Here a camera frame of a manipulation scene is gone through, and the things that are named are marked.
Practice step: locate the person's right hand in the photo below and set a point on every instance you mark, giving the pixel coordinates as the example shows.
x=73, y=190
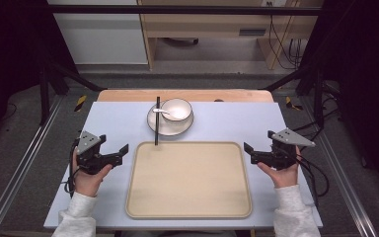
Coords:
x=283, y=177

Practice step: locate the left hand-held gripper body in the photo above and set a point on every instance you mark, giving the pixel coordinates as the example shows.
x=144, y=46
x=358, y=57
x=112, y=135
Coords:
x=90, y=158

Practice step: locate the wooden table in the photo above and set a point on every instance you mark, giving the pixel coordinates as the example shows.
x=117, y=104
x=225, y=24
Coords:
x=128, y=95

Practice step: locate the aluminium floor rail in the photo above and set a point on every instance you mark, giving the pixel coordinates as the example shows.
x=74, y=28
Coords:
x=23, y=164
x=339, y=171

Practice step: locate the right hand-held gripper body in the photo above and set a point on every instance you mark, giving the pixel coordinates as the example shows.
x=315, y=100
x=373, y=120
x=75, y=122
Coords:
x=283, y=149

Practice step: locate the pale blue table board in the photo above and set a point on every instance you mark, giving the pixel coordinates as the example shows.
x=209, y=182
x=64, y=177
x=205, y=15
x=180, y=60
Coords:
x=112, y=125

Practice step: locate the white plate with dark rim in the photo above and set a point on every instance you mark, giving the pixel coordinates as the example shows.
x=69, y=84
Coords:
x=169, y=128

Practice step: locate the black metal stand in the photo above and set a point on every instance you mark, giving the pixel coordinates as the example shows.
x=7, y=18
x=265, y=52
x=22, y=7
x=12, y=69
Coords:
x=45, y=95
x=318, y=95

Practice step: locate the black chopstick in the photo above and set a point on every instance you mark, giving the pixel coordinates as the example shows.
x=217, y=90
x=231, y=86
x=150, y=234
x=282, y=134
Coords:
x=157, y=131

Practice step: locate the beige rectangular tray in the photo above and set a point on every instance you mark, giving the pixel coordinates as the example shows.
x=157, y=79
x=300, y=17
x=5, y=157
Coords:
x=188, y=181

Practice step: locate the white bowl with dark rim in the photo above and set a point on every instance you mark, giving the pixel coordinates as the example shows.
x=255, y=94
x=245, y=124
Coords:
x=181, y=107

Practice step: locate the light wooden desk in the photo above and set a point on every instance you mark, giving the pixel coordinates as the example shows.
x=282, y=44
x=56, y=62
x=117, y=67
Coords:
x=207, y=23

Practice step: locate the black horizontal frame bar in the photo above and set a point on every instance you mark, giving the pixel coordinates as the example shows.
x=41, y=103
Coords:
x=177, y=10

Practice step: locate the black curtain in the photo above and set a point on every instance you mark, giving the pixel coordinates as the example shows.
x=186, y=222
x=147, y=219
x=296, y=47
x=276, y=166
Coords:
x=10, y=49
x=365, y=82

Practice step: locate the yellow black striped tape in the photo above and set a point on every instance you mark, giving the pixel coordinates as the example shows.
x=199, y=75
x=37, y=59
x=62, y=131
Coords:
x=291, y=103
x=80, y=103

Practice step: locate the white spoon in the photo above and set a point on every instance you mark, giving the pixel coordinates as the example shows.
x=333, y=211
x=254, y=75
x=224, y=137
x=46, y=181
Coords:
x=164, y=112

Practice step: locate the white cabinet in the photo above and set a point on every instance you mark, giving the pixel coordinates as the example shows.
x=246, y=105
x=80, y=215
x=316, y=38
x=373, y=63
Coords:
x=102, y=36

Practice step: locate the person's left hand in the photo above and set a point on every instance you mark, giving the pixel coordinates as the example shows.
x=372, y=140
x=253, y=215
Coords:
x=89, y=182

